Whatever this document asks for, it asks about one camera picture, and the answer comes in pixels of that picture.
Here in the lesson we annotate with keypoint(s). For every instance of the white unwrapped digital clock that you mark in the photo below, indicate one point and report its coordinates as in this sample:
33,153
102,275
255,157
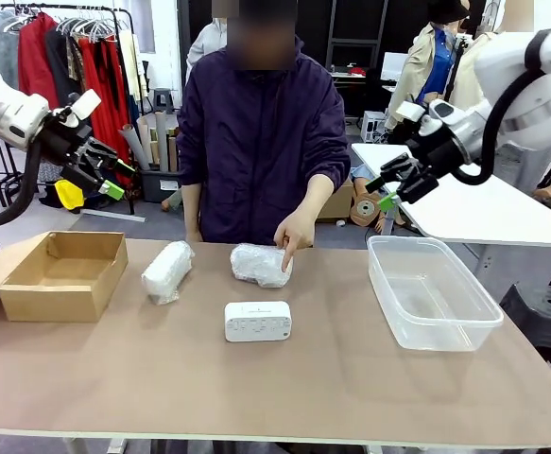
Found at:
256,324

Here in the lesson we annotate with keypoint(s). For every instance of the cream garment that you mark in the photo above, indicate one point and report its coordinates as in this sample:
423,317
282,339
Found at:
126,61

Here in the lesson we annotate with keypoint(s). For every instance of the mannequin cream coat navy top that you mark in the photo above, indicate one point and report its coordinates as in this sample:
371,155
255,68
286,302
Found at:
469,71

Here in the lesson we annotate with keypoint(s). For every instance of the black hat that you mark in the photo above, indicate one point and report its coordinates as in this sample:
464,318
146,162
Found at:
445,10

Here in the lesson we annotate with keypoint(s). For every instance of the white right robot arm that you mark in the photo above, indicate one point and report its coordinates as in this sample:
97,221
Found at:
539,94

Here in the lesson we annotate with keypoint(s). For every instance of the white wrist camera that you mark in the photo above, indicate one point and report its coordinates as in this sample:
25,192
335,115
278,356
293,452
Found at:
88,104
411,112

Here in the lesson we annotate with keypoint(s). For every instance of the open cardboard box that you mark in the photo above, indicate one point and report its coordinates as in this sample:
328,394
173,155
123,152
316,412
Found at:
48,302

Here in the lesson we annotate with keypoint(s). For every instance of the bystander in grey hoodie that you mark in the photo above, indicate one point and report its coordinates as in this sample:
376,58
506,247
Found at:
206,47

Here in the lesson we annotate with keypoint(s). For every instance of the black framed window panel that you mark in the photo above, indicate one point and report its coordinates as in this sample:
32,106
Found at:
350,23

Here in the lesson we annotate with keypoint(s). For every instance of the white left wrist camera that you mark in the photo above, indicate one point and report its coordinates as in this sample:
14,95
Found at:
88,104

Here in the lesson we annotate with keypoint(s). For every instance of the white floor strip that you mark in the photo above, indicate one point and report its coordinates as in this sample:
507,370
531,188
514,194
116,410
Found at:
114,215

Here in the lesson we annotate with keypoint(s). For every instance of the brown paper roll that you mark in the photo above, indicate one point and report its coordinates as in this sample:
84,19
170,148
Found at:
173,153

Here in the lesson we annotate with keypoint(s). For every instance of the person's left hand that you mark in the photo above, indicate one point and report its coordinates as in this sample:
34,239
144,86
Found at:
296,234

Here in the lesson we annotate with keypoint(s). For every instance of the small cardboard carton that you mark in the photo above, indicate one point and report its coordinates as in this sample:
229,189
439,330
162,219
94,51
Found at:
339,205

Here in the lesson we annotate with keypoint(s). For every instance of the black stand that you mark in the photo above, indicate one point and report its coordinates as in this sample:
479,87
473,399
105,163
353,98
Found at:
459,47

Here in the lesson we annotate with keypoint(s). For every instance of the slanted grey paper roll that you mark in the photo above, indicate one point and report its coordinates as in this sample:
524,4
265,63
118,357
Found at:
135,149

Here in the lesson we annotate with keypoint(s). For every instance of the white monitor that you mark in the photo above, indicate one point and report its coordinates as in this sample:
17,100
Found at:
393,66

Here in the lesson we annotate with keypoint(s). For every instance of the person's left forearm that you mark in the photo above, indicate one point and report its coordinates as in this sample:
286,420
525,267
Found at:
317,196

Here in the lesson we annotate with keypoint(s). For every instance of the white computer case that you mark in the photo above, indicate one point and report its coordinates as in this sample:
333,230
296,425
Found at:
374,125

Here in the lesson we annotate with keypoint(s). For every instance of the long red dress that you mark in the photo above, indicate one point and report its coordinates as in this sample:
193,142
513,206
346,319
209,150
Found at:
109,123

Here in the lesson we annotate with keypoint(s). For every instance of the clear plastic container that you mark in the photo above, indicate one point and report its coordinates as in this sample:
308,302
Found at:
426,293

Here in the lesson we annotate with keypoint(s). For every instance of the bunch of white hangers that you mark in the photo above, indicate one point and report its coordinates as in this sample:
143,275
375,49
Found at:
91,28

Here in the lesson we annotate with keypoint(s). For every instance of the black metal clothes rack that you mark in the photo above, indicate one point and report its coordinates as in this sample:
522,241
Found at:
91,7

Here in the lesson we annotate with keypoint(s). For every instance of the black plastic crate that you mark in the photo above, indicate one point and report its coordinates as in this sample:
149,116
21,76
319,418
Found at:
154,189

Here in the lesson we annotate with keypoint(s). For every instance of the tall grey paper roll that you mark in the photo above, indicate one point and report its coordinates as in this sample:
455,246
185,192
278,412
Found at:
161,137

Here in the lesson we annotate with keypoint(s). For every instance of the red jacket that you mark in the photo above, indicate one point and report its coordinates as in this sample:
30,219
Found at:
34,61

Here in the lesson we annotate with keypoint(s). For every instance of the lying mannequin grey clothes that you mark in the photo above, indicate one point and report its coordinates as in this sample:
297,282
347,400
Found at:
173,198

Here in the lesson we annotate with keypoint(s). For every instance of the black plastic stool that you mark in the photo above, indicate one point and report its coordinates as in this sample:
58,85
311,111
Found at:
549,321

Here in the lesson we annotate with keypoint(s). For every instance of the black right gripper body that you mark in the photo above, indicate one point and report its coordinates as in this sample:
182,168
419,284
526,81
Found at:
440,149

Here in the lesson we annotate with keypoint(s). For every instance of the wide bubble-wrapped clock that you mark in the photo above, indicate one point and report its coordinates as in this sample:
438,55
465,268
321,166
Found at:
256,265

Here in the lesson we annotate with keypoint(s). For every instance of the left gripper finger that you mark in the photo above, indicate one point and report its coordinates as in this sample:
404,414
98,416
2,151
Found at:
107,156
112,190

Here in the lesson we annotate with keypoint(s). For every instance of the black garment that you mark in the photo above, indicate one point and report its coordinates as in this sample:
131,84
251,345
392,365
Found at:
57,66

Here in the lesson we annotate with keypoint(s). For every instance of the beige paper roll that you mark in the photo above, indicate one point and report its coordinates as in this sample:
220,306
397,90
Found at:
145,137

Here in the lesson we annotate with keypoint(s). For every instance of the person in purple jacket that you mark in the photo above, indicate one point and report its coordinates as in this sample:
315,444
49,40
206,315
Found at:
256,142

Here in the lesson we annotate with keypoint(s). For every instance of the grey plastic stool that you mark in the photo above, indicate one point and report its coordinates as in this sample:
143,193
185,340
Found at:
163,97

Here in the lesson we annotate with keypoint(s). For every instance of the long bubble-wrapped clock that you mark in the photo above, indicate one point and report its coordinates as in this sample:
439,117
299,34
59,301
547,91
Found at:
166,272

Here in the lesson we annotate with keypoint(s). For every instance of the white table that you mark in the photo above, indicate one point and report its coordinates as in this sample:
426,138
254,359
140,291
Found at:
469,213

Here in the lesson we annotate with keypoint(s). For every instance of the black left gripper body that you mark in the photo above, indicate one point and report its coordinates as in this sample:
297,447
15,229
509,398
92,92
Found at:
62,139

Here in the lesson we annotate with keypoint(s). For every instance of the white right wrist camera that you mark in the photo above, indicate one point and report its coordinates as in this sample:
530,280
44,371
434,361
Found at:
411,112

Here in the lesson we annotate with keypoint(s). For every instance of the person's right hand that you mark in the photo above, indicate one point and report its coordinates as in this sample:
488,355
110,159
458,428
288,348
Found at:
194,237

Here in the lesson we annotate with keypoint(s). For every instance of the yellow cloth bag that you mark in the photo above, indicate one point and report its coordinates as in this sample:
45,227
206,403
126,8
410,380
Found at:
69,195

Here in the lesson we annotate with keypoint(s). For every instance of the mannequin beige coat blue shirt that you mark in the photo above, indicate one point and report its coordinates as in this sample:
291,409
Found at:
419,66

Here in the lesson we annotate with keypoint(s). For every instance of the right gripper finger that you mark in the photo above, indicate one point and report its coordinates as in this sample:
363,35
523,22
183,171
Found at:
414,189
393,169

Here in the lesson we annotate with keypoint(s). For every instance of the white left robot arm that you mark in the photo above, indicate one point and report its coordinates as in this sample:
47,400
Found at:
1,113

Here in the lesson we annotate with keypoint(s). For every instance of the person's right forearm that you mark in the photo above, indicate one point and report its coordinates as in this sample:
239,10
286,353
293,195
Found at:
191,208

